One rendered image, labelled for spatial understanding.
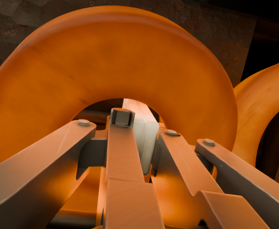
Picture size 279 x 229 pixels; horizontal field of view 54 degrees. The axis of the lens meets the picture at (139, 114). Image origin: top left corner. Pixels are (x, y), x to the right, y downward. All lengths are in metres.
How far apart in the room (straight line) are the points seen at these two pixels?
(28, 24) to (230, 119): 0.18
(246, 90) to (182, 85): 0.08
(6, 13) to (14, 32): 0.02
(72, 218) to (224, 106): 0.11
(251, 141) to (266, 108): 0.03
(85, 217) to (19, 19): 0.17
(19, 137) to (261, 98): 0.17
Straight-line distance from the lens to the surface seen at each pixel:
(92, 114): 0.24
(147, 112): 0.16
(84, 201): 0.19
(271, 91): 0.23
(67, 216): 0.18
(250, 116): 0.22
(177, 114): 0.16
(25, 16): 0.27
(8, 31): 0.27
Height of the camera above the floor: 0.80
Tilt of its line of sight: 9 degrees down
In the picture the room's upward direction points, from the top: 12 degrees clockwise
